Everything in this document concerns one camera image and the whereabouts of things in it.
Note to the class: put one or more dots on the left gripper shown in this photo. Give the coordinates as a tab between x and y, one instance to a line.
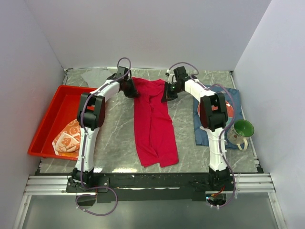
133	92

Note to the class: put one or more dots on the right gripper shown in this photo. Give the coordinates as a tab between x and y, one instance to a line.
168	97

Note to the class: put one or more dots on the grey t-shirt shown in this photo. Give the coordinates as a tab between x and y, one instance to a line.
96	77

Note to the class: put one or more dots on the crimson red garment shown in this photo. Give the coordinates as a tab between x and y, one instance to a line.
153	128

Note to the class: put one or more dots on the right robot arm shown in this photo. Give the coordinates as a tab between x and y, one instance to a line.
213	115

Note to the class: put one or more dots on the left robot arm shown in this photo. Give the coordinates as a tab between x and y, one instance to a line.
91	116

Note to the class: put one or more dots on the blue placemat cloth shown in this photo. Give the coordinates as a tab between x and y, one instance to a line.
201	138

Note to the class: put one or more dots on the red blue decorated plate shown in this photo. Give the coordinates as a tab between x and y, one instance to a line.
229	107

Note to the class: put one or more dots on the red plastic bin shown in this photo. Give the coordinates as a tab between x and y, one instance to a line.
62	110

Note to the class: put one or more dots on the green inside floral mug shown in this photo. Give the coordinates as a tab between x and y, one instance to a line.
239	133

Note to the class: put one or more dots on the orange white patterned cloth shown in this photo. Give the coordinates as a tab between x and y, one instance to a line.
67	142

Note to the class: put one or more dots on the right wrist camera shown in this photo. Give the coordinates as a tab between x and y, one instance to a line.
170	77

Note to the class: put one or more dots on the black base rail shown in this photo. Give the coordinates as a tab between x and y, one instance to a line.
107	187

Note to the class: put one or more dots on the aluminium frame rail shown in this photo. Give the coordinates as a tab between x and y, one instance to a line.
57	185

